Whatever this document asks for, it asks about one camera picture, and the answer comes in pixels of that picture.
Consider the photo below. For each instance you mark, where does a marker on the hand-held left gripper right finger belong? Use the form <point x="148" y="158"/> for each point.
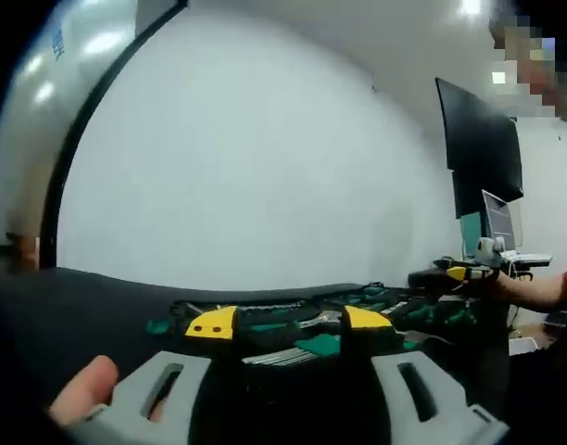
<point x="450" y="408"/>

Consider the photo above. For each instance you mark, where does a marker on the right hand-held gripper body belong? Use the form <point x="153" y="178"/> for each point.
<point x="489" y="252"/>

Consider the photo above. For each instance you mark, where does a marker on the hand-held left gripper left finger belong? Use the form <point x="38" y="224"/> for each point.
<point x="126" y="408"/>

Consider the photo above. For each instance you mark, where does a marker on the silver adjustable wrench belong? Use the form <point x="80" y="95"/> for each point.
<point x="323" y="319"/>

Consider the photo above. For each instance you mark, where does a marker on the black toolbox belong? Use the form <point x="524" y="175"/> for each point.
<point x="274" y="324"/>

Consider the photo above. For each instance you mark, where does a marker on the person's left hand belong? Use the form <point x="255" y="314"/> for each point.
<point x="84" y="389"/>

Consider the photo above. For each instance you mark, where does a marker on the teal-screen monitor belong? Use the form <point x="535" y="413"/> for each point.
<point x="472" y="236"/>

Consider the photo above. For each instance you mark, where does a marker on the open laptop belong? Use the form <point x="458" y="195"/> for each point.
<point x="501" y="218"/>

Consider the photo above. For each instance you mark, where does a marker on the white box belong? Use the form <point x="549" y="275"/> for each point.
<point x="524" y="345"/>

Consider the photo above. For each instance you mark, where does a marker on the black monitor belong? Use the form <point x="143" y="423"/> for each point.
<point x="482" y="139"/>

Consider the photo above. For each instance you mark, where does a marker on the brown wooden panel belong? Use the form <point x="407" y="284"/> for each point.
<point x="24" y="252"/>

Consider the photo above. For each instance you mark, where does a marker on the frosted glass panel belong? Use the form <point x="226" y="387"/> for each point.
<point x="24" y="130"/>

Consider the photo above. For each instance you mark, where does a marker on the black door frame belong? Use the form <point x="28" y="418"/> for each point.
<point x="61" y="185"/>

